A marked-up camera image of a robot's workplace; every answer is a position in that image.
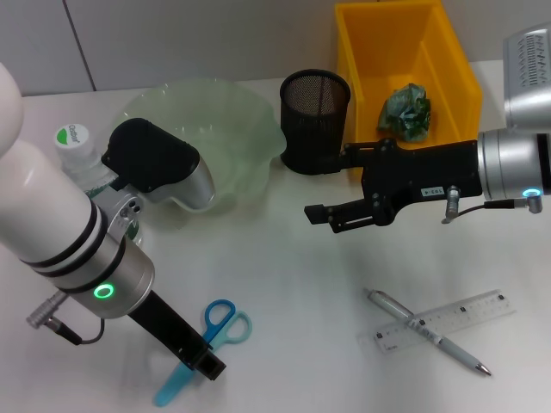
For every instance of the white grey ballpoint pen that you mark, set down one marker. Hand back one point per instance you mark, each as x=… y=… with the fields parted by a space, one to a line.
x=447 y=344

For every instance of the clear plastic ruler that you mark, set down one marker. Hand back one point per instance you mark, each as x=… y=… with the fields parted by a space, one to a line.
x=469 y=316

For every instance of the clear plastic water bottle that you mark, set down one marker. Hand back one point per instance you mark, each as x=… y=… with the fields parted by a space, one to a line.
x=75 y=142

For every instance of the green plastic wrap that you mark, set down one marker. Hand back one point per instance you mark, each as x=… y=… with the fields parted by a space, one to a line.
x=404 y=114

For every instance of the yellow plastic bin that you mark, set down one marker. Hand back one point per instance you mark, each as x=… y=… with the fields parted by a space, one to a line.
x=370 y=56

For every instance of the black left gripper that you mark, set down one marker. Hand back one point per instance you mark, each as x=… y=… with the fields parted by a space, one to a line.
x=165 y=327

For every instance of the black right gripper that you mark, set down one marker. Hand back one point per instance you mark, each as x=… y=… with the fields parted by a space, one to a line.
x=426 y=176

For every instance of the blue scissors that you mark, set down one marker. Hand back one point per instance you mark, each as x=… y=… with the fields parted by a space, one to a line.
x=228 y=327

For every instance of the green glass fruit plate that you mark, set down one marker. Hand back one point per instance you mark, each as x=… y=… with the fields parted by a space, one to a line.
x=241 y=129

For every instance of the black mesh pen holder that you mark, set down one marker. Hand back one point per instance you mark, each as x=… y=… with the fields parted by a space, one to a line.
x=314 y=125

